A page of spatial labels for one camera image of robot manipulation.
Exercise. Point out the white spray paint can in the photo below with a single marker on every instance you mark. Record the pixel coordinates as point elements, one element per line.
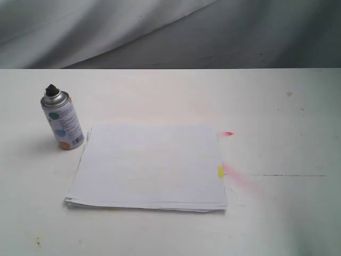
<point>61,115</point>

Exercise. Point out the white paper stack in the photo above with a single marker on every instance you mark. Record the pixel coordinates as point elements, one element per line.
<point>150,167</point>

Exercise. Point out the yellow sticky tab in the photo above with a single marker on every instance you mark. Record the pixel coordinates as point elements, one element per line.
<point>220,172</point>

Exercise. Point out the white backdrop cloth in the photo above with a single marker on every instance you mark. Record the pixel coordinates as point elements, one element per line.
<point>170,34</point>

